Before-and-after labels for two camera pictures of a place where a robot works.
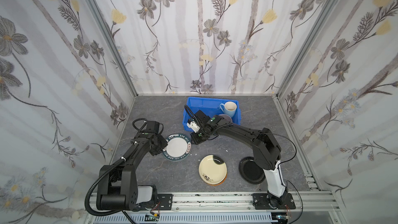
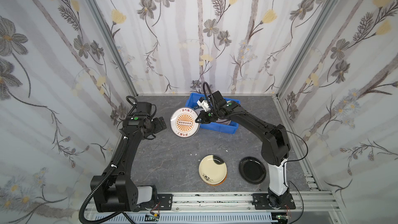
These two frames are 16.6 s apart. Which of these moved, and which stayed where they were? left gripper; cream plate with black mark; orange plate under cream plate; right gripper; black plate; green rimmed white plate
Moved: green rimmed white plate; right gripper; left gripper
Stayed: cream plate with black mark; orange plate under cream plate; black plate
